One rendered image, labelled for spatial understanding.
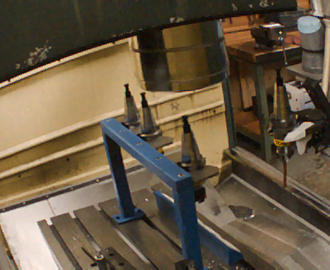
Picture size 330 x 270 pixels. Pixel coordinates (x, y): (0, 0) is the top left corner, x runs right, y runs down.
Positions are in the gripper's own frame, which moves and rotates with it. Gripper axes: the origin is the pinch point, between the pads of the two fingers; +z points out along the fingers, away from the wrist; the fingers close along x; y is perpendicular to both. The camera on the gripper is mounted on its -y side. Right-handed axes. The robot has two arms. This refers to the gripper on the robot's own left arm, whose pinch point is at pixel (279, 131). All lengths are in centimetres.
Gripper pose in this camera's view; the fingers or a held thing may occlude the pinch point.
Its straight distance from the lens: 104.2
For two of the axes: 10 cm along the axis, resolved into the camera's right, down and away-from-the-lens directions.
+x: -4.4, -2.9, 8.5
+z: -8.9, 2.9, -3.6
